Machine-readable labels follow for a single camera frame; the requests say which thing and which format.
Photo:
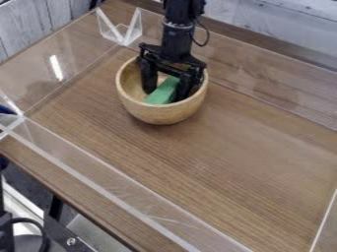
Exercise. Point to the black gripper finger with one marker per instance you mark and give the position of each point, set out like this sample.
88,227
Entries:
149,76
189,82

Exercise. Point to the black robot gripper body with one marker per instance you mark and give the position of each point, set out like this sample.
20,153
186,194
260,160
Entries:
171,56

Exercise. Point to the green rectangular block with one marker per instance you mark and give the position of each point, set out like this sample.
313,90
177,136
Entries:
165,92

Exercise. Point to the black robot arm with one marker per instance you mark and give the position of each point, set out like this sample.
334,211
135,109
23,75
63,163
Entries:
181,11

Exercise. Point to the light wooden bowl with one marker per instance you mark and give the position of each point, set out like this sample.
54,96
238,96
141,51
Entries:
158,114

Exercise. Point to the black table leg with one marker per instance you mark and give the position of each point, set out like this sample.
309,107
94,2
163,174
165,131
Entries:
55,208

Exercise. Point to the clear acrylic corner bracket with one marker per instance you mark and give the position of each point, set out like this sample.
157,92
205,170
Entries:
120,34

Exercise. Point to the clear acrylic tray wall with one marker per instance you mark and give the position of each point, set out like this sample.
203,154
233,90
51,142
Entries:
237,180

